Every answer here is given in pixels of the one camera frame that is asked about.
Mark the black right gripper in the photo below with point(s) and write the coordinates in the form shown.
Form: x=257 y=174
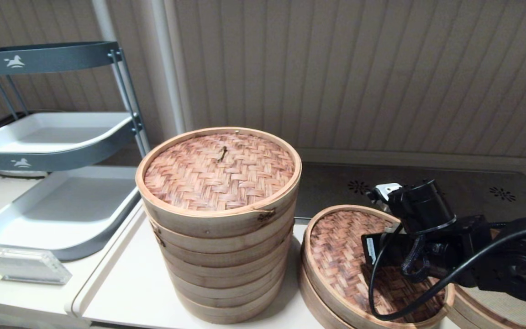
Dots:
x=391 y=251

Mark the dark woven bamboo steamer lid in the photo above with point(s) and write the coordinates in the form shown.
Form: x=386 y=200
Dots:
x=336 y=246

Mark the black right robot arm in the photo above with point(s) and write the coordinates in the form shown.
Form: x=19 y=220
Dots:
x=518 y=269

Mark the bamboo steamer basket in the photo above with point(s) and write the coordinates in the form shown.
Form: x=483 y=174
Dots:
x=311 y=305
x=226 y=278
x=461 y=315
x=231 y=313
x=217 y=251

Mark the beige mesh steamer liner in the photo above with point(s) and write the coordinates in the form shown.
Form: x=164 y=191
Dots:
x=509 y=306

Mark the light woven bamboo steamer lid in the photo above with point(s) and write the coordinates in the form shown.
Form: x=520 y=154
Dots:
x=219 y=173

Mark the steel panel with flower vents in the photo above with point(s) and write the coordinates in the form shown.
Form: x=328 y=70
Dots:
x=336 y=196

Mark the white vertical pipe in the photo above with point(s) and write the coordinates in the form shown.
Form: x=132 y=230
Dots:
x=168 y=68

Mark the white and grey rack tray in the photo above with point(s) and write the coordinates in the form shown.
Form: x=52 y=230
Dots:
x=71 y=200
x=62 y=131

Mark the clear acrylic sign holder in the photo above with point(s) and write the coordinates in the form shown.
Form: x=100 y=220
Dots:
x=24 y=267

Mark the grey-blue rack shelf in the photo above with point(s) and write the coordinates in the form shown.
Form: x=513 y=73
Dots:
x=53 y=60

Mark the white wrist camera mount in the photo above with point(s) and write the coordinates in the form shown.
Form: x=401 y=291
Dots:
x=387 y=189

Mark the grey metal rack frame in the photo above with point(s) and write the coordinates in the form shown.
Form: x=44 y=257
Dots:
x=136 y=122

